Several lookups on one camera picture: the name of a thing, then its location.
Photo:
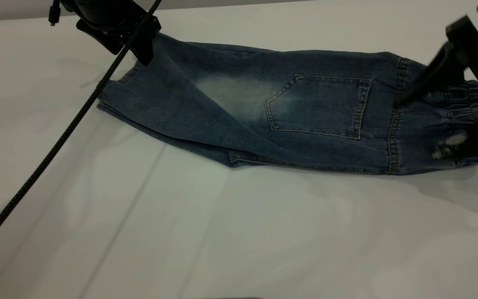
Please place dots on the blue denim shorts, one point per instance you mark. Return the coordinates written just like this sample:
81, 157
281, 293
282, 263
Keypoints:
326, 108

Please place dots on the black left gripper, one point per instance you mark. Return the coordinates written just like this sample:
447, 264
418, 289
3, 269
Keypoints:
102, 10

